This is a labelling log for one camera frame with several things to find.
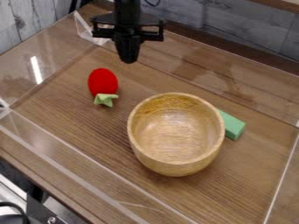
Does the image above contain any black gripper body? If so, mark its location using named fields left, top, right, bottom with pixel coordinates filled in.
left=89, top=0, right=165, bottom=42

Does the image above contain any black metal bracket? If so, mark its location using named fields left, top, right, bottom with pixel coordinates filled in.
left=25, top=196, right=60, bottom=224

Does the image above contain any wooden bowl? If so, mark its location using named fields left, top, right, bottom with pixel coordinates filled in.
left=127, top=92, right=226, bottom=177

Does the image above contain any green foam block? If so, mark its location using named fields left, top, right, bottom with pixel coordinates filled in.
left=219, top=110, right=247, bottom=140

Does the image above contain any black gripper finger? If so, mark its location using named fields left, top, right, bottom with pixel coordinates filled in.
left=115, top=35, right=141, bottom=64

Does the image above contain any clear acrylic tray wall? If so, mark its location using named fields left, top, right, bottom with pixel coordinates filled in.
left=0, top=17, right=299, bottom=224

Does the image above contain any red plush strawberry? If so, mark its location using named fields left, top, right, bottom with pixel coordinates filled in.
left=88, top=68, right=117, bottom=107

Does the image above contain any black cable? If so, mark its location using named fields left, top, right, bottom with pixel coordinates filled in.
left=0, top=201, right=31, bottom=224

